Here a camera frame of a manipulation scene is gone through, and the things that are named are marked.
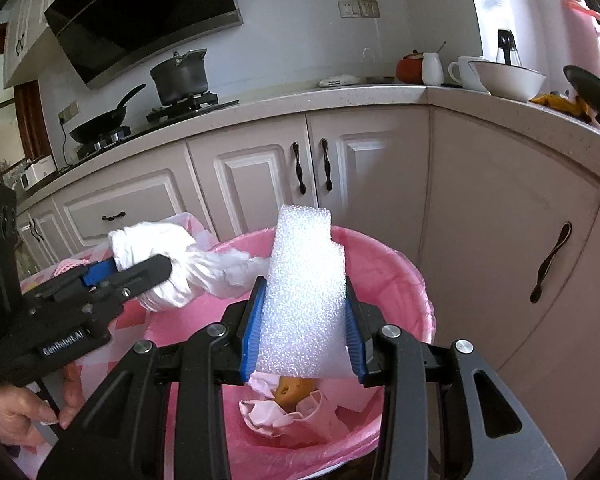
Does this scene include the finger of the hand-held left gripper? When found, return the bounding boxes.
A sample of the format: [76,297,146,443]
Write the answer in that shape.
[50,258,119,297]
[55,254,174,322]

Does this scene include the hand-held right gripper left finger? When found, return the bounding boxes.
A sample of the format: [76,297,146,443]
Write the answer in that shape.
[37,275,268,480]

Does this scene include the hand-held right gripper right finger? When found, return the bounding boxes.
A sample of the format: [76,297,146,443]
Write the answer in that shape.
[344,276,567,480]

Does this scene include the white plastic bag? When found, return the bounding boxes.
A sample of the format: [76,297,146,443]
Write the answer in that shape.
[107,220,272,314]

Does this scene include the pink lined waste bin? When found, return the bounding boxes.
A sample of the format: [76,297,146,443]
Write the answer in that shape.
[139,225,437,476]

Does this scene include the white foam block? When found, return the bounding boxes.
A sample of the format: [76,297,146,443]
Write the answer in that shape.
[255,203,354,380]

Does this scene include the pale pink paper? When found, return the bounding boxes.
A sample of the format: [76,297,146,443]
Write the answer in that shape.
[238,374,354,444]

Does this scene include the person's left hand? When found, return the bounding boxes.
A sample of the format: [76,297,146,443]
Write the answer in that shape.
[0,362,87,447]

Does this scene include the pink checked tablecloth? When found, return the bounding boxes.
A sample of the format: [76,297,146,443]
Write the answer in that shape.
[17,212,217,411]

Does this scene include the white cabinet drawer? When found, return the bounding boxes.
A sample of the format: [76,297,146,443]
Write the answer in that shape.
[62,169,184,249]

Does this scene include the white rice cooker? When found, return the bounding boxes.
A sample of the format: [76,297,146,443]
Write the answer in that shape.
[19,154,57,191]

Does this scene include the wooden framed glass door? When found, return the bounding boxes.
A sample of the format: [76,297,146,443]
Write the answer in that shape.
[0,57,42,188]

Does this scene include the black wok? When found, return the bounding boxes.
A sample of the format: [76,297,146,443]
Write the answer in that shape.
[68,83,147,145]

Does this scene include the black gas stove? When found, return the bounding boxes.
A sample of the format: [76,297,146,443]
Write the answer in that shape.
[62,92,241,161]

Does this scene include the white lower kitchen cabinets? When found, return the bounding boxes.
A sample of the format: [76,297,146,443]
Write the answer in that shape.
[15,104,600,477]

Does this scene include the black lidded stock pot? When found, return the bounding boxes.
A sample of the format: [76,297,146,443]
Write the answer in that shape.
[149,48,210,107]

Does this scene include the white upper cabinet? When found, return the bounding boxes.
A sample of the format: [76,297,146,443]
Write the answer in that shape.
[2,0,69,89]

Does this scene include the white packet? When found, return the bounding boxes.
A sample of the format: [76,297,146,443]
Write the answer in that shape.
[318,74,360,88]

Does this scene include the black range hood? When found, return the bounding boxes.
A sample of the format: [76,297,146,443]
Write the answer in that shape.
[43,0,245,91]

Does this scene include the red teapot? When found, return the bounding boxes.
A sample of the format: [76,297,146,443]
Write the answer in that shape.
[397,50,426,85]

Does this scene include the white pitcher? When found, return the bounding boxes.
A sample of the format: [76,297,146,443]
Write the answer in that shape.
[421,41,447,86]

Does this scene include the white mug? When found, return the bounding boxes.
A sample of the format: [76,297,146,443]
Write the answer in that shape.
[447,56,486,92]

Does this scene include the white bowl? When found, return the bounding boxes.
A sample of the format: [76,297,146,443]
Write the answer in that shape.
[467,60,549,103]

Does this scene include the yellow fruit peel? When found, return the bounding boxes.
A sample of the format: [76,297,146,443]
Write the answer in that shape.
[528,90,594,122]

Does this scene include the black capped oil bottle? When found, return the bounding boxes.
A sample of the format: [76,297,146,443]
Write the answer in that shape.
[496,29,519,67]

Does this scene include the black pan lid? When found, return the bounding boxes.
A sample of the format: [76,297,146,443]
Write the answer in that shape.
[562,64,600,134]

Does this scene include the pink thermos jug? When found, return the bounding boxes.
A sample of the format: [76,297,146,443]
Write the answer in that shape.
[555,0,600,87]

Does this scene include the black power cord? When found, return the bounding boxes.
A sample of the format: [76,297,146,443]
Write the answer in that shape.
[59,120,72,167]

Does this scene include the double wall outlet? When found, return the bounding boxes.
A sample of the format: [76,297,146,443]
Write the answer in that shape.
[337,0,380,20]

